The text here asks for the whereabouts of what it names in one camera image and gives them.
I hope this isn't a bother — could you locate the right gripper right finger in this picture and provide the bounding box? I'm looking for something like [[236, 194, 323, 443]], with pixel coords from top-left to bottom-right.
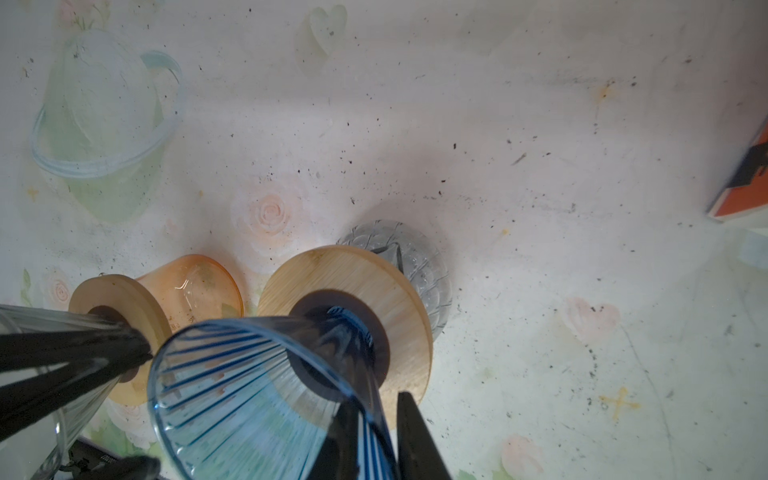
[[396, 391, 451, 480]]

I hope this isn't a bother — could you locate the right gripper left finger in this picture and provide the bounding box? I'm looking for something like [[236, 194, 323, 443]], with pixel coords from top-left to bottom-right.
[[307, 402, 360, 480]]

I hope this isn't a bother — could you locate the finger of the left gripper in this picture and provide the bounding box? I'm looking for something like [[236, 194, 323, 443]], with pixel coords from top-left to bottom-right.
[[1, 328, 152, 373], [1, 359, 129, 441]]

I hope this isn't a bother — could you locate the clear grey glass dripper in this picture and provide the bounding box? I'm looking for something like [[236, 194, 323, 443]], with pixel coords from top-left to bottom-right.
[[1, 305, 151, 479]]

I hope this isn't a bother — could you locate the blue glass dripper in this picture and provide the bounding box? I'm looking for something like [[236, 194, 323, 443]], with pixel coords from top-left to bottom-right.
[[148, 306, 399, 479]]

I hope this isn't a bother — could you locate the wooden dripper ring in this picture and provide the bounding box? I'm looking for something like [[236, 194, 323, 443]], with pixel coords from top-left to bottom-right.
[[256, 244, 434, 430], [67, 274, 174, 407]]

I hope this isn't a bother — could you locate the orange glass carafe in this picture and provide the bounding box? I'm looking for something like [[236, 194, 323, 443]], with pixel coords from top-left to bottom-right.
[[137, 254, 244, 333]]

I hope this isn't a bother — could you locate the coffee filter pack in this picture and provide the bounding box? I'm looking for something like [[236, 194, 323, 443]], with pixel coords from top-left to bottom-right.
[[708, 121, 767, 222]]

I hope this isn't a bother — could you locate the grey glass pitcher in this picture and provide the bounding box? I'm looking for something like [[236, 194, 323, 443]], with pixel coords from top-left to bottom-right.
[[336, 220, 453, 340]]

